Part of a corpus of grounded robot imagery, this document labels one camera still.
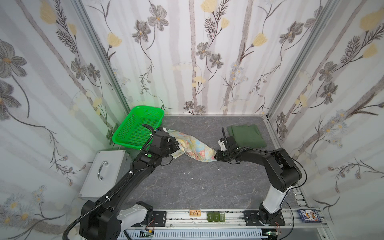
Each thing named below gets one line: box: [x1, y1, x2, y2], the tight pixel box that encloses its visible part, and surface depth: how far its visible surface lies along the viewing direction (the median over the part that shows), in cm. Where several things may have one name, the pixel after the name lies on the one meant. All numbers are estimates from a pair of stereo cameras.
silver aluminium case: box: [78, 150, 131, 200], surface depth 78 cm
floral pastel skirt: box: [167, 129, 217, 162], surface depth 97 cm
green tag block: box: [207, 212, 226, 222], surface depth 75 cm
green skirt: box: [227, 124, 267, 148], surface depth 109 cm
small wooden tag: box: [189, 209, 202, 217], surface depth 76 cm
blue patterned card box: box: [297, 209, 323, 223], surface depth 75 cm
